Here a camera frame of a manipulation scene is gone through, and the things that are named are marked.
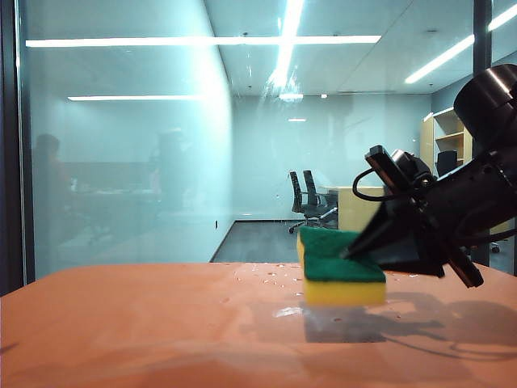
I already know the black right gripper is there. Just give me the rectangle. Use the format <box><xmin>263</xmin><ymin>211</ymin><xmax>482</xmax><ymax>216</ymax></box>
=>
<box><xmin>340</xmin><ymin>151</ymin><xmax>517</xmax><ymax>289</ymax></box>

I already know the green and yellow sponge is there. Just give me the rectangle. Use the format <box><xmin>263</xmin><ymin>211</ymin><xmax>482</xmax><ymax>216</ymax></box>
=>
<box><xmin>296</xmin><ymin>225</ymin><xmax>388</xmax><ymax>306</ymax></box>

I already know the light wooden office desk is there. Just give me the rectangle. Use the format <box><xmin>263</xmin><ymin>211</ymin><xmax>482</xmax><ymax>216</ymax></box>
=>
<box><xmin>322</xmin><ymin>185</ymin><xmax>389</xmax><ymax>234</ymax></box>

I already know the grey mesh office chair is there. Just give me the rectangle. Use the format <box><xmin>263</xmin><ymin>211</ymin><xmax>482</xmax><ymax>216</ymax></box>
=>
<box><xmin>302</xmin><ymin>169</ymin><xmax>340</xmax><ymax>230</ymax></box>
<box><xmin>288</xmin><ymin>171</ymin><xmax>321</xmax><ymax>235</ymax></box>

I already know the light wooden shelf cabinet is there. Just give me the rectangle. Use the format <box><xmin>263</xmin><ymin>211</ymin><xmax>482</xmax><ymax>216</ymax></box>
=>
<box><xmin>419</xmin><ymin>106</ymin><xmax>517</xmax><ymax>235</ymax></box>

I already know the long ceiling strip light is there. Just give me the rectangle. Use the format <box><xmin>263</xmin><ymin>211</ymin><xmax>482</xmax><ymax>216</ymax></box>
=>
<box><xmin>404</xmin><ymin>35</ymin><xmax>475</xmax><ymax>86</ymax></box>
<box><xmin>486</xmin><ymin>2</ymin><xmax>517</xmax><ymax>33</ymax></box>

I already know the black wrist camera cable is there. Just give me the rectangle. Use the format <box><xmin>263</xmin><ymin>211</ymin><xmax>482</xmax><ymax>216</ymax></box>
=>
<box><xmin>351</xmin><ymin>167</ymin><xmax>406</xmax><ymax>202</ymax></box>

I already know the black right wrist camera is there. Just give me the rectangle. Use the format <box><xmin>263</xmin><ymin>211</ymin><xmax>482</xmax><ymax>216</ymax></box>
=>
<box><xmin>364</xmin><ymin>145</ymin><xmax>437</xmax><ymax>191</ymax></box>

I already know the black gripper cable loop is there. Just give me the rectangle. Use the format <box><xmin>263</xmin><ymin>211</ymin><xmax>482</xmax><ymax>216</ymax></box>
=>
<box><xmin>455</xmin><ymin>208</ymin><xmax>517</xmax><ymax>248</ymax></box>

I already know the black vertical frame post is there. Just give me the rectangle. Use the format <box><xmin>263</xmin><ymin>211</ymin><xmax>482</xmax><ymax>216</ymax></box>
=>
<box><xmin>469</xmin><ymin>0</ymin><xmax>494</xmax><ymax>268</ymax></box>

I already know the large glass wall pane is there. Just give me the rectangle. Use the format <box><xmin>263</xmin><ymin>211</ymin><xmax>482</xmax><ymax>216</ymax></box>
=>
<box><xmin>18</xmin><ymin>0</ymin><xmax>517</xmax><ymax>278</ymax></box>

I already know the dark glass wall frame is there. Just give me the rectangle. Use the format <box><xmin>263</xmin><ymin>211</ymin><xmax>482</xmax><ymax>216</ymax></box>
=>
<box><xmin>0</xmin><ymin>0</ymin><xmax>36</xmax><ymax>297</ymax></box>

